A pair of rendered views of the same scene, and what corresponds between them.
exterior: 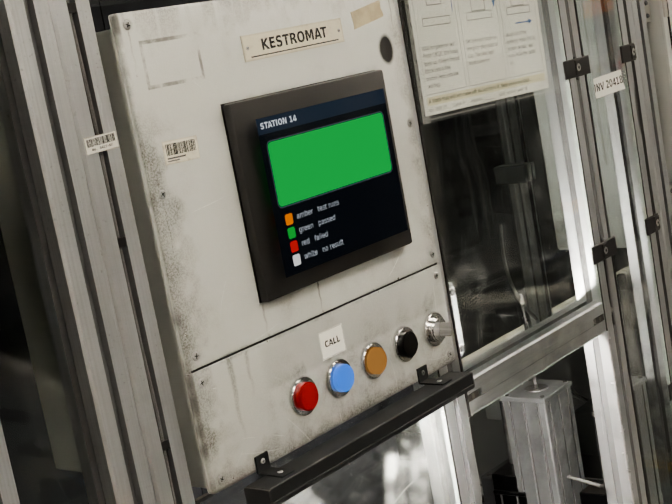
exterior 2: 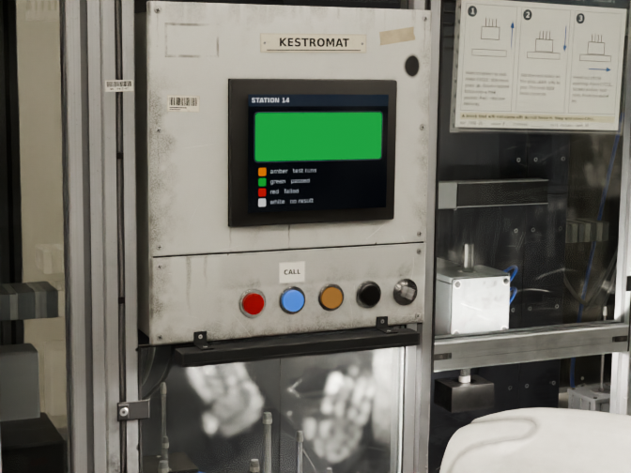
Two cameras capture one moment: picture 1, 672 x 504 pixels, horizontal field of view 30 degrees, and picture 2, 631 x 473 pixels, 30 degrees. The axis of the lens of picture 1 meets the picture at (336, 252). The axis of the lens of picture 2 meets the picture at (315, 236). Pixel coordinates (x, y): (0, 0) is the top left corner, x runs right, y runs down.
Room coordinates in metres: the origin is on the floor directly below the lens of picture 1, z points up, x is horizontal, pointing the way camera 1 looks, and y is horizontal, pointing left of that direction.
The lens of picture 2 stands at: (-0.16, -0.71, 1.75)
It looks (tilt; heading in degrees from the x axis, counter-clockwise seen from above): 8 degrees down; 25
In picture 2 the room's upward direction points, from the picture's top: 1 degrees clockwise
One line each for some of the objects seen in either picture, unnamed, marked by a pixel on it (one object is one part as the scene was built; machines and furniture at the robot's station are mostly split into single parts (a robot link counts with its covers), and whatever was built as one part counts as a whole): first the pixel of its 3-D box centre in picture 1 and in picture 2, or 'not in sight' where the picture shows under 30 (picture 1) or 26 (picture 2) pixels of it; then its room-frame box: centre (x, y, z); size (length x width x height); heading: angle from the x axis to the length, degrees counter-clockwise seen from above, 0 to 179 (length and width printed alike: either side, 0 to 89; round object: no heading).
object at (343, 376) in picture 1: (339, 377); (292, 299); (1.30, 0.02, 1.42); 0.03 x 0.02 x 0.03; 139
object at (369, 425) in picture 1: (365, 424); (300, 339); (1.29, 0.00, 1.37); 0.36 x 0.04 x 0.04; 139
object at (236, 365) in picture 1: (231, 218); (266, 166); (1.38, 0.11, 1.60); 0.42 x 0.29 x 0.46; 139
